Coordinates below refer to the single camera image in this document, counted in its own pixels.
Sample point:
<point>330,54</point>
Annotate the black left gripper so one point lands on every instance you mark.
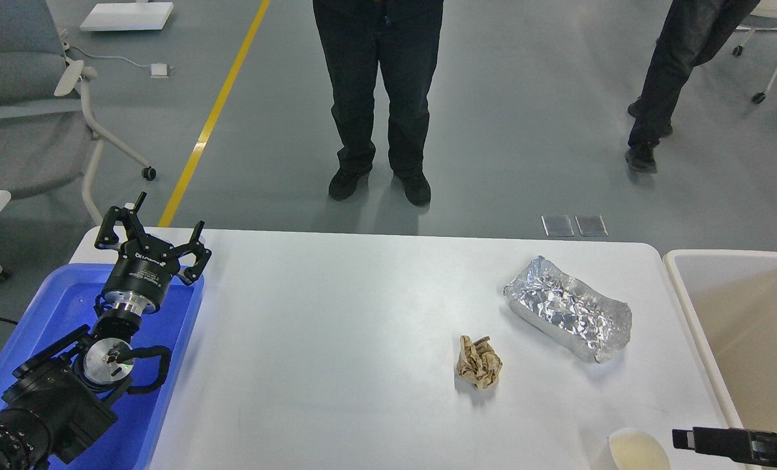
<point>146,265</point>

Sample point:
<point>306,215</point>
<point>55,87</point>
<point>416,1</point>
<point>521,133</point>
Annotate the white paper cup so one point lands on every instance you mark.
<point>630,448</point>

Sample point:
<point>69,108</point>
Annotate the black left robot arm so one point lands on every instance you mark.
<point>60,403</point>

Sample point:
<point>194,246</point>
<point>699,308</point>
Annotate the grey office chair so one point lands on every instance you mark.
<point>49,136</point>

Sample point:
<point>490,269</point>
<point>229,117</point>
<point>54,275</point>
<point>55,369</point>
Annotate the white power adapter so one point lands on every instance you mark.
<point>159,70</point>

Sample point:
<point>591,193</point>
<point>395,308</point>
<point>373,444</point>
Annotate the crumpled brown paper ball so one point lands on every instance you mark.
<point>478,363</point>

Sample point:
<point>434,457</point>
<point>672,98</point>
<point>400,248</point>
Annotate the crumpled aluminium foil tray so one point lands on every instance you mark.
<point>592,326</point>

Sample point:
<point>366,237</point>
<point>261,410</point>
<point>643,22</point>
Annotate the left metal floor plate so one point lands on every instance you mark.
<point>557,226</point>

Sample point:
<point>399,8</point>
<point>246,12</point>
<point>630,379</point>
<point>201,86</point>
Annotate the metal floor plate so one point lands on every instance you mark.
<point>591,226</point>
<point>557,226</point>

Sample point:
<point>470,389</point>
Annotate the right metal floor plate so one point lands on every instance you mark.
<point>591,226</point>

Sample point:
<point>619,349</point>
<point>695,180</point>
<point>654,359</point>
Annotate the beige plastic bin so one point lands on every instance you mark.
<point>729,298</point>

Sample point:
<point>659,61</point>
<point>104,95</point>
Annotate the white flat base plate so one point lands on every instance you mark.
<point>133,16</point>

